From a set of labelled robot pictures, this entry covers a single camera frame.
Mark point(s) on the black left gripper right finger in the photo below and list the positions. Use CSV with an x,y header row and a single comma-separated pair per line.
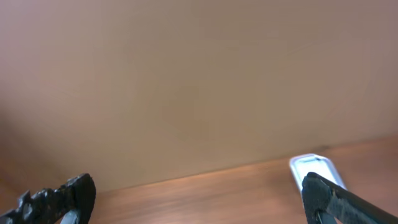
x,y
325,202

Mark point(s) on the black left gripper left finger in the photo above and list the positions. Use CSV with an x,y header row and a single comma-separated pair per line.
x,y
71,203

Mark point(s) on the white barcode scanner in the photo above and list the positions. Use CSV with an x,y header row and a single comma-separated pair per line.
x,y
301,165

